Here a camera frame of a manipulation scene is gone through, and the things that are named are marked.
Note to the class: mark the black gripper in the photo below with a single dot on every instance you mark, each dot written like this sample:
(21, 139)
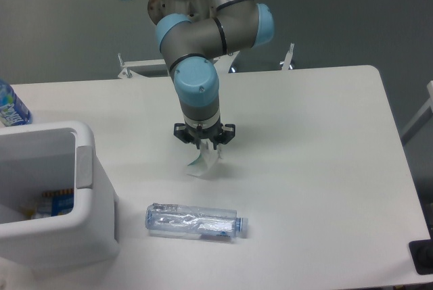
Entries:
(218, 134)

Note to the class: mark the crushed clear plastic bottle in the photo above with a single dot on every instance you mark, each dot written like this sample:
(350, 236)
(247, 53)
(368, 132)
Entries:
(180, 220)

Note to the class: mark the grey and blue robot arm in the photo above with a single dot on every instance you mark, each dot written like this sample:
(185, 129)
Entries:
(242, 24)

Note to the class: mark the white trash can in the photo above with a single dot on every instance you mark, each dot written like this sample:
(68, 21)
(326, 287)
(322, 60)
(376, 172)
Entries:
(38, 158)

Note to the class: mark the blue snack packet in bin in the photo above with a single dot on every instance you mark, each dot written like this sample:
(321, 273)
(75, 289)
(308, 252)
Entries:
(54, 203)

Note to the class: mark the blue labelled drink bottle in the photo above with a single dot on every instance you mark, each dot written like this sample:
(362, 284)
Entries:
(13, 110)

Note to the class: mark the black clamp at table edge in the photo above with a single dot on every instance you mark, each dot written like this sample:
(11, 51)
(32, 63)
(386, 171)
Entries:
(421, 253)

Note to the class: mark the white base bracket with bolts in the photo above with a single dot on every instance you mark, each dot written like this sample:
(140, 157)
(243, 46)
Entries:
(157, 67)

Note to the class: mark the white frame at right edge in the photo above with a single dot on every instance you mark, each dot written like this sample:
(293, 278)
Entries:
(419, 119)

